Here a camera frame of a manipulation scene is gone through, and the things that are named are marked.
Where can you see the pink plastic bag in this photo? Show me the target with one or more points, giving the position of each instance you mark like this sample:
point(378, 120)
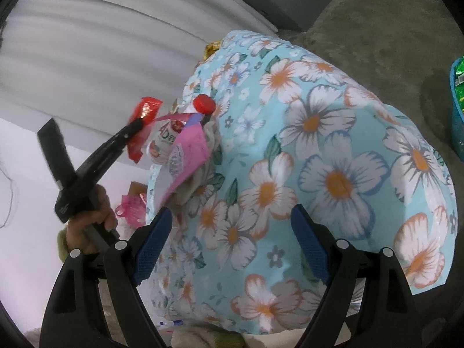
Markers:
point(130, 208)

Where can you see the grey curtain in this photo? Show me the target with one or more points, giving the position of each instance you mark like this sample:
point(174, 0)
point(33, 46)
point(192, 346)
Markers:
point(108, 43)

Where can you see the cardboard box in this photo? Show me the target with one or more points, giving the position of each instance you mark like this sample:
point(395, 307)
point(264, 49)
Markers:
point(137, 188)

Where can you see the gold foil wrapper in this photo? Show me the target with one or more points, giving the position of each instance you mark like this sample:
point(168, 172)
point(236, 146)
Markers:
point(212, 49)

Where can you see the blue floral tablecloth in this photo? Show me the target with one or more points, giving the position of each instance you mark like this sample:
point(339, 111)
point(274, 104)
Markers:
point(326, 152)

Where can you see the pink white packet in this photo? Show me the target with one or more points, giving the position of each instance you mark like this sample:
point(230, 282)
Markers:
point(188, 152)

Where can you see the grey cabinet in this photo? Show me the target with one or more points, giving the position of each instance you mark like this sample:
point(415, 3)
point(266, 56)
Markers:
point(290, 0)

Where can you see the blue plastic basket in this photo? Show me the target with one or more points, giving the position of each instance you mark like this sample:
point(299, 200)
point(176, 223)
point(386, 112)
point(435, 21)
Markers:
point(457, 134)

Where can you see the green fluffy jacket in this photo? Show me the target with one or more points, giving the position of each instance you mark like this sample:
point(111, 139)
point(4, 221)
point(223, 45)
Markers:
point(230, 342)

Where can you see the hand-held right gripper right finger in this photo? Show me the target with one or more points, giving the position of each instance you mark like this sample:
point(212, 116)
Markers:
point(311, 246)

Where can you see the green snack packet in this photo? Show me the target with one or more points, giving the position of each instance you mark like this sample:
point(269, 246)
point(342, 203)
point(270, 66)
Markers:
point(459, 83)

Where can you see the red cap drink bottle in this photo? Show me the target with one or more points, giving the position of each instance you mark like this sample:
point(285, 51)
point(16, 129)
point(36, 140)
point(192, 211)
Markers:
point(166, 137)

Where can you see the person's left hand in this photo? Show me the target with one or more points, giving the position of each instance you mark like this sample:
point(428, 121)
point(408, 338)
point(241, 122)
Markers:
point(83, 232)

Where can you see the crumpled plastic packaging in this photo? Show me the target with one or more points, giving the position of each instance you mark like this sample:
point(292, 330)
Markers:
point(168, 326)

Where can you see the red foil wrapper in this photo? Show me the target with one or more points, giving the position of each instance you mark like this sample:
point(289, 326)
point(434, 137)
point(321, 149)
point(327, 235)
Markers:
point(147, 107)

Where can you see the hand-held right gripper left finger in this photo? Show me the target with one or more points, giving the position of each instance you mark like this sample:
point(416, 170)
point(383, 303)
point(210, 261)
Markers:
point(154, 246)

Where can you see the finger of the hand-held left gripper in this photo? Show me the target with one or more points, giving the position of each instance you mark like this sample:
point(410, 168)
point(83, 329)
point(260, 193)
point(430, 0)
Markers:
point(112, 148)

